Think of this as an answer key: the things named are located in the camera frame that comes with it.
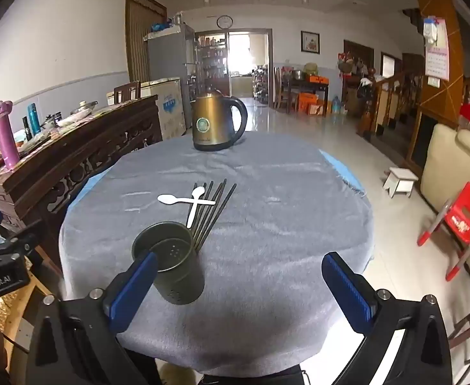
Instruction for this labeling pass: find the pot with lid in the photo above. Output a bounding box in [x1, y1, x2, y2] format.
[70, 100, 99, 116]

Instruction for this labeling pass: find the white plastic spoon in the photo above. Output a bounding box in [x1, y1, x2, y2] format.
[157, 194, 216, 206]
[186, 186, 207, 228]

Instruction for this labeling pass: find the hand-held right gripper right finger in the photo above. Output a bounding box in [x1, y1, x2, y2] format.
[321, 251, 466, 385]

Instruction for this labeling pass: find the dark wooden chair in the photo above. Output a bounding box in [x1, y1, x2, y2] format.
[114, 81, 141, 105]

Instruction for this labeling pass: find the red plastic chair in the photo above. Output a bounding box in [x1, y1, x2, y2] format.
[416, 182, 470, 281]

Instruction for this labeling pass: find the dark wooden side table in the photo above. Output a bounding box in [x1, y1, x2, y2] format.
[279, 76, 331, 115]

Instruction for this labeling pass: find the grey refrigerator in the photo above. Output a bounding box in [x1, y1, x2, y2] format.
[144, 24, 197, 129]

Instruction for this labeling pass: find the small white stool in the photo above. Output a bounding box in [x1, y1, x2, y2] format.
[382, 167, 419, 199]

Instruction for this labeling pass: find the wall calendar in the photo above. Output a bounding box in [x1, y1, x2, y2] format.
[423, 16, 450, 81]

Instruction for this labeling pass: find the gold electric kettle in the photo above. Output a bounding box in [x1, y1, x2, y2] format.
[191, 90, 248, 152]

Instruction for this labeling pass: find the beige sofa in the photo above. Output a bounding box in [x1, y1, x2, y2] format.
[419, 122, 470, 289]

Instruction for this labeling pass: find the woven seat stool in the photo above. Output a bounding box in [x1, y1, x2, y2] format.
[0, 285, 45, 354]

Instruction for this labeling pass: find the blue under cloth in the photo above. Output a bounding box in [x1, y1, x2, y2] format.
[64, 148, 367, 219]

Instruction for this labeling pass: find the pink thermos bottle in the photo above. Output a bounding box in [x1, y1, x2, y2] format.
[0, 101, 20, 170]

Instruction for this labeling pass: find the grey tablecloth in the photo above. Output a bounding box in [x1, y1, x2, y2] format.
[58, 130, 375, 378]

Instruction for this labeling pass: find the teal bottle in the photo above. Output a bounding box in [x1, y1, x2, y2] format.
[27, 103, 41, 135]

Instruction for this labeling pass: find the glass shelf cabinet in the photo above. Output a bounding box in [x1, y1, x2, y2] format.
[197, 34, 229, 97]

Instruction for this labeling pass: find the framed wall picture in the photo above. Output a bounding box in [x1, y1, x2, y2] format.
[301, 31, 320, 54]

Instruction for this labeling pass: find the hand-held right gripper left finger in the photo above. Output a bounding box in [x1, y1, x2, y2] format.
[26, 251, 159, 385]

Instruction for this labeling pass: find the white chest freezer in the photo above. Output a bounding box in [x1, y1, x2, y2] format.
[107, 77, 186, 137]

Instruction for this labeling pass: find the dark metal utensil holder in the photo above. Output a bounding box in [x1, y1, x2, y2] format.
[131, 221, 206, 305]

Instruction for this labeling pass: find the wooden staircase railing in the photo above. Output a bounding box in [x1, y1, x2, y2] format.
[357, 68, 426, 137]

